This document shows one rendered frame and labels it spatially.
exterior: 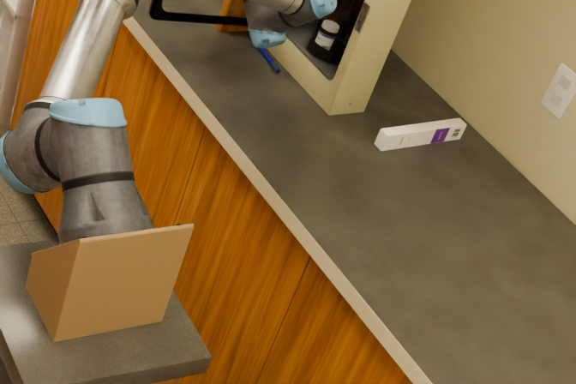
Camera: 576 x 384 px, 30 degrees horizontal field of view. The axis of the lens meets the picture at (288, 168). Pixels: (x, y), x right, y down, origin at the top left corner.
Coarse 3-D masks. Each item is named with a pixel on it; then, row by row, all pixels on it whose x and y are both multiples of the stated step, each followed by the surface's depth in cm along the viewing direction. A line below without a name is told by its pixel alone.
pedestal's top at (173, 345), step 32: (0, 256) 182; (32, 256) 184; (0, 288) 176; (0, 320) 171; (32, 320) 173; (0, 352) 170; (32, 352) 167; (64, 352) 169; (96, 352) 171; (128, 352) 174; (160, 352) 176; (192, 352) 178
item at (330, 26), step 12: (348, 0) 248; (360, 0) 248; (336, 12) 251; (348, 12) 250; (324, 24) 253; (336, 24) 252; (348, 24) 252; (324, 36) 254; (336, 36) 253; (348, 36) 254; (336, 48) 255
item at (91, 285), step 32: (192, 224) 170; (64, 256) 164; (96, 256) 162; (128, 256) 166; (160, 256) 170; (32, 288) 176; (64, 288) 165; (96, 288) 167; (128, 288) 171; (160, 288) 176; (64, 320) 168; (96, 320) 172; (128, 320) 176; (160, 320) 181
